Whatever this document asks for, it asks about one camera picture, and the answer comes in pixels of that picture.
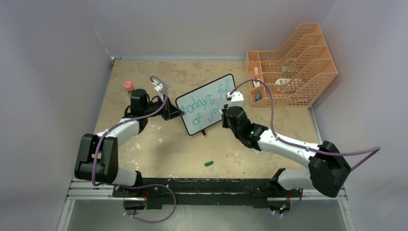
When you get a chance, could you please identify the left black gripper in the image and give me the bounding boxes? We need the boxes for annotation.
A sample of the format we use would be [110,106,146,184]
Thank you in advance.
[143,95,184,121]

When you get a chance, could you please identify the white stapler in organizer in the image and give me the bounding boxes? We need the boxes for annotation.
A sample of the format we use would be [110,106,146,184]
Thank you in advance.
[253,78,261,89]

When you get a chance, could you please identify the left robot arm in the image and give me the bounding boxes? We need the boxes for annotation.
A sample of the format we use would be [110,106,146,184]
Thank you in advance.
[74,89,184,197]

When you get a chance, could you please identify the green marker cap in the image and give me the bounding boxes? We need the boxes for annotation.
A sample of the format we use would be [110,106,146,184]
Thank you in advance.
[204,161,214,167]

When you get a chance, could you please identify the blue capped small bottle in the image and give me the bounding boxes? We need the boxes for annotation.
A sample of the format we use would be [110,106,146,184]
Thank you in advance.
[255,92,262,102]

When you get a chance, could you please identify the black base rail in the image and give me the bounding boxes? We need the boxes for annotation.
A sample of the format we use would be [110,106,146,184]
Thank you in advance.
[113,177,300,209]

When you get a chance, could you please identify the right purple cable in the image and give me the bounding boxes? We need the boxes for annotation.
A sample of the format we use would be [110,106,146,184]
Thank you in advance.
[229,78,382,218]

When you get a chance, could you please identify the pink capped spice bottle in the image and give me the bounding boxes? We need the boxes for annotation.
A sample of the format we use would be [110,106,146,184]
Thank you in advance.
[124,81,135,92]

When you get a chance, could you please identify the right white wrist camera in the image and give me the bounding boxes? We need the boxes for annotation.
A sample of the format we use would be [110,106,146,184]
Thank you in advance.
[226,90,244,108]

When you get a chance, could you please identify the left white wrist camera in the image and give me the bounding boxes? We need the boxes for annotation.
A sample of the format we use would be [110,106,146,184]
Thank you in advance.
[152,80,168,102]

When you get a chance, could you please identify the white whiteboard with black frame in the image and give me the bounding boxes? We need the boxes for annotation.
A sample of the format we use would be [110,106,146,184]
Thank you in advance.
[176,74,235,136]

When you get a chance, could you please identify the orange plastic file organizer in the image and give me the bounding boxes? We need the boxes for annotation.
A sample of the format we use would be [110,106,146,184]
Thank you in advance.
[246,23,338,108]

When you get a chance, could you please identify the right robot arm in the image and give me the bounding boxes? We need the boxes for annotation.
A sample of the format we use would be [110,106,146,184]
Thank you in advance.
[221,106,351,198]

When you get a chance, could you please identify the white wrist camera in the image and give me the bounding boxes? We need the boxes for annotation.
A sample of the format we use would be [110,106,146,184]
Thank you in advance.
[226,90,244,108]
[152,80,168,102]

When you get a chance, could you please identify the aluminium frame rail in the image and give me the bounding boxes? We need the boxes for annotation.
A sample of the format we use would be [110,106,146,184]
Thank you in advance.
[56,178,355,231]

